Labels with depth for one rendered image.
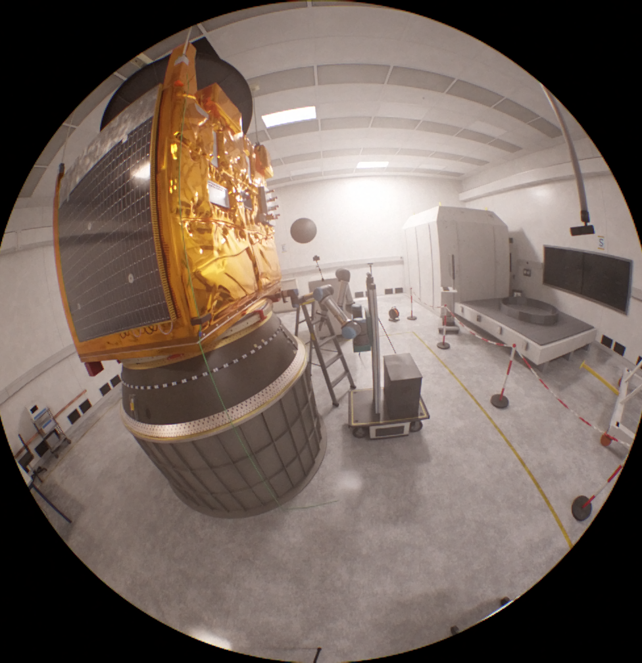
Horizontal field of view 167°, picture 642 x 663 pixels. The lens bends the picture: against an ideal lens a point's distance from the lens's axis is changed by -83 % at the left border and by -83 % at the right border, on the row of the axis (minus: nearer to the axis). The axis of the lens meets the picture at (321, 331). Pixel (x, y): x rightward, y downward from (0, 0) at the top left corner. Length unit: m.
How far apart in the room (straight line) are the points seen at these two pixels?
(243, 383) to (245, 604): 1.93
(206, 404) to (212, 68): 3.12
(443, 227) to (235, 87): 5.73
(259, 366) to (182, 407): 0.65
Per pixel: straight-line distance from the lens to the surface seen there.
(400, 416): 2.57
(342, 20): 3.70
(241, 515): 2.47
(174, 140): 1.41
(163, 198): 1.23
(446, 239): 6.66
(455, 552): 2.25
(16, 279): 6.43
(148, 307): 1.26
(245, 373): 1.63
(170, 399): 1.68
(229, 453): 1.78
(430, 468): 2.56
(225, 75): 2.93
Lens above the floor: 2.10
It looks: 20 degrees down
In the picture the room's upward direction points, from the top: 9 degrees counter-clockwise
